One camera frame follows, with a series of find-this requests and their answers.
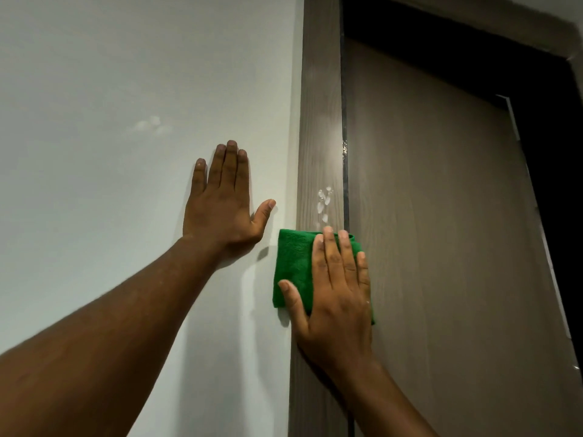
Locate person's right hand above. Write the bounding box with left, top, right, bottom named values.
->
left=277, top=226, right=374, bottom=383

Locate person's left hand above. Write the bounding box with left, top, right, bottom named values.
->
left=182, top=140, right=277, bottom=256

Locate green microfiber cloth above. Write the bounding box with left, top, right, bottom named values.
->
left=272, top=229, right=376, bottom=325

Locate person's left forearm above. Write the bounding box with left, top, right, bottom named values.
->
left=0, top=235, right=225, bottom=437

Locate person's right forearm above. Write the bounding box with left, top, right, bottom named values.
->
left=329, top=357, right=439, bottom=437

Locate brown wooden door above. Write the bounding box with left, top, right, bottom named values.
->
left=345, top=38, right=583, bottom=437

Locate grey wooden door frame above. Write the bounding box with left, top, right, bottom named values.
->
left=288, top=0, right=350, bottom=437

